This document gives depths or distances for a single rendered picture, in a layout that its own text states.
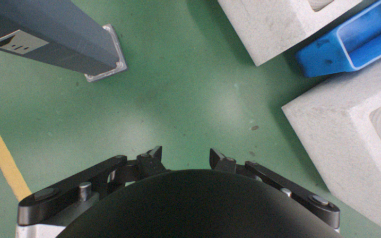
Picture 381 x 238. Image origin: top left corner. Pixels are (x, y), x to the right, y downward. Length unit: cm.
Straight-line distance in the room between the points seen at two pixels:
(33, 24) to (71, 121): 35
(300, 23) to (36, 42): 47
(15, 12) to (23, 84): 44
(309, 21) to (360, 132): 24
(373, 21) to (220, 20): 46
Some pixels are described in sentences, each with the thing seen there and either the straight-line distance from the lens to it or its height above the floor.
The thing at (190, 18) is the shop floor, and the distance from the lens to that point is 50.
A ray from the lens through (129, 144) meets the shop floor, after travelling 51.
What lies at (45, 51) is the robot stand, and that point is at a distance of 39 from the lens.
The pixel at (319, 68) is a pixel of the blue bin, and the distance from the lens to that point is 52.
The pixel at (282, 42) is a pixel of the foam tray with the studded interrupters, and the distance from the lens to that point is 37.
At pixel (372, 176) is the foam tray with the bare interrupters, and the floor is 16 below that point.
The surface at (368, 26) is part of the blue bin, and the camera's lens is 71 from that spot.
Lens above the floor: 42
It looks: 82 degrees down
